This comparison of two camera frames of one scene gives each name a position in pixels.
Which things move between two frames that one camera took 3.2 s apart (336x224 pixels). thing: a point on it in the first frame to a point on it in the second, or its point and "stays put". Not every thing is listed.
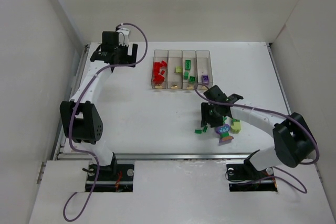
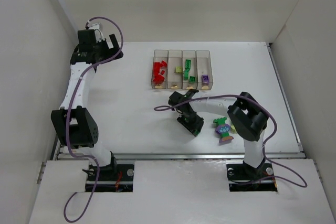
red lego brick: x=158 y=78 stays put
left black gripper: x=126 y=54 to x=109 y=51
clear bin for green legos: x=189 y=72 stays put
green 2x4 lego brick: x=187 y=64 stays put
